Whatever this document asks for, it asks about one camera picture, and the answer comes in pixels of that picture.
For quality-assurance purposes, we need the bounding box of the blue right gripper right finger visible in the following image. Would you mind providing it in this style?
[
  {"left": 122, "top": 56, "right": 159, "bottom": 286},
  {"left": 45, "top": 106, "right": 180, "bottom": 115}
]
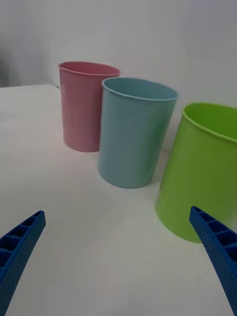
[{"left": 189, "top": 206, "right": 237, "bottom": 316}]

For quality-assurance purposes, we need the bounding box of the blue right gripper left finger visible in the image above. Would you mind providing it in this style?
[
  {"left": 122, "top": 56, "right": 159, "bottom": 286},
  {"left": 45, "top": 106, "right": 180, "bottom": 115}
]
[{"left": 0, "top": 210, "right": 46, "bottom": 316}]

